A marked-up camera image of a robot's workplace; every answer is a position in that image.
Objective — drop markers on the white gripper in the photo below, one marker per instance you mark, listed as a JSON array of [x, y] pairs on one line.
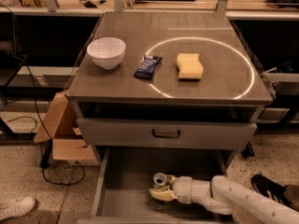
[[181, 188]]

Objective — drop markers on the green soda can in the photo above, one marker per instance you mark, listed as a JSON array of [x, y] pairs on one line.
[[159, 181]]

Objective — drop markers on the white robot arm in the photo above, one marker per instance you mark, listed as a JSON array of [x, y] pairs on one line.
[[220, 195]]

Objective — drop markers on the open middle drawer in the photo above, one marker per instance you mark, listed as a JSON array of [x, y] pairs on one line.
[[122, 195]]

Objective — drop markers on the closed top drawer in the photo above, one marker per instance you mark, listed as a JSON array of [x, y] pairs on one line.
[[137, 133]]

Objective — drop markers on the grey drawer cabinet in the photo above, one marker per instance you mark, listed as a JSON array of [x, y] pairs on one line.
[[230, 89]]

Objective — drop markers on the black striped sneaker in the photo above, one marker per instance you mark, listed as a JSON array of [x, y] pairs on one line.
[[287, 195]]

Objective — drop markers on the brown cardboard box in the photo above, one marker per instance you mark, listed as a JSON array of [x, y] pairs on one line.
[[60, 127]]

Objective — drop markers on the blue snack bar wrapper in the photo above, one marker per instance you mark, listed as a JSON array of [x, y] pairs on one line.
[[147, 67]]

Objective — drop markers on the yellow sponge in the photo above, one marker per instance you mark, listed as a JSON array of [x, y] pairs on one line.
[[189, 66]]

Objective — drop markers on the white ceramic bowl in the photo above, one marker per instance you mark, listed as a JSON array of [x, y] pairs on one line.
[[107, 52]]

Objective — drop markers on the white sneaker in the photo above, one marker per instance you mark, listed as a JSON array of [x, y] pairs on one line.
[[16, 207]]

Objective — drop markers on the black drawer handle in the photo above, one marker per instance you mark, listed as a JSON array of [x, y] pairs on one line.
[[174, 135]]

